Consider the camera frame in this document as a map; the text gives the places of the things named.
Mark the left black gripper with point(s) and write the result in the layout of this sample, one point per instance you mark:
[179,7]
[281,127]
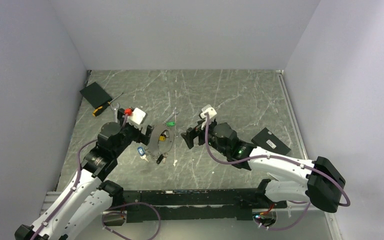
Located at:
[140,136]

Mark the short silver wrench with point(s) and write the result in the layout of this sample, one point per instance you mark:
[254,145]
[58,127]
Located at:
[174,113]

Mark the long silver wrench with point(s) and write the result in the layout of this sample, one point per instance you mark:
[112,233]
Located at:
[115,109]

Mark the blue key tag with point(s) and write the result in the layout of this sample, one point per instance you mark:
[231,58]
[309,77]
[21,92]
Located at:
[141,151]

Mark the black box left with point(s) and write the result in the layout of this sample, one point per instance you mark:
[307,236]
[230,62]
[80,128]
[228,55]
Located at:
[95,95]

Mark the black plate right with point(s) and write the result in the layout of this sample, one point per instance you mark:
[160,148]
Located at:
[268,141]

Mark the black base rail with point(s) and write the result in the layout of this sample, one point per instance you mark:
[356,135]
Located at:
[137,206]

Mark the yellow black screwdriver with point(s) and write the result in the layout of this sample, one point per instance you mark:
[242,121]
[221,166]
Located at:
[98,111]

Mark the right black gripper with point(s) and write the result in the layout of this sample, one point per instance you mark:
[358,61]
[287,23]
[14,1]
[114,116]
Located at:
[191,133]

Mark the silver key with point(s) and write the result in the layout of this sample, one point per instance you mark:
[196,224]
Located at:
[144,157]

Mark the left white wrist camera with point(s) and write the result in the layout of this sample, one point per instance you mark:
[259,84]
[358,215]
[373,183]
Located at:
[135,116]

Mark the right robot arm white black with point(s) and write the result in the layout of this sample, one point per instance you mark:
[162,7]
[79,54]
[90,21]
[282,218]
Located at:
[298,180]

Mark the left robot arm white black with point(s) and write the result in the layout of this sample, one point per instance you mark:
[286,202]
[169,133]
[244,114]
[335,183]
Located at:
[89,193]

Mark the green key tag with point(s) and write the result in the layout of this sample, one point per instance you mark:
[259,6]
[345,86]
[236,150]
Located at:
[170,124]

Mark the black key tag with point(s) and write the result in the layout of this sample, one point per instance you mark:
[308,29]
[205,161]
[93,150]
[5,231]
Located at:
[160,159]

